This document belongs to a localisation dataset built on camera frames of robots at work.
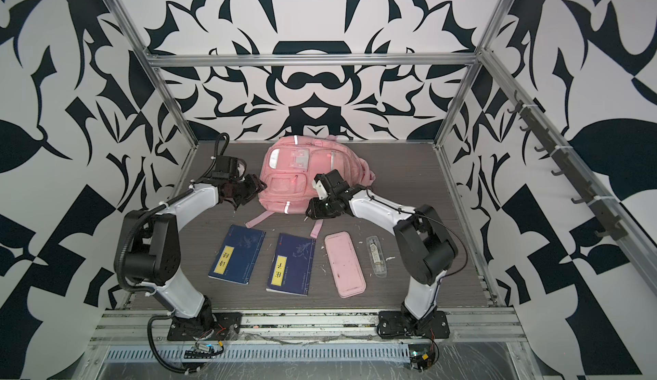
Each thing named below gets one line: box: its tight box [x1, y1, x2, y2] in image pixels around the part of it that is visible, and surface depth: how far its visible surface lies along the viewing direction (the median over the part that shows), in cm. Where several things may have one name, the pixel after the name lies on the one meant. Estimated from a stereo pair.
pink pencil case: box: [324, 231, 367, 299], surface depth 85 cm
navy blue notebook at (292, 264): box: [265, 232, 317, 297], surface depth 86 cm
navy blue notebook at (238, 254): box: [207, 224, 267, 285], surface depth 89 cm
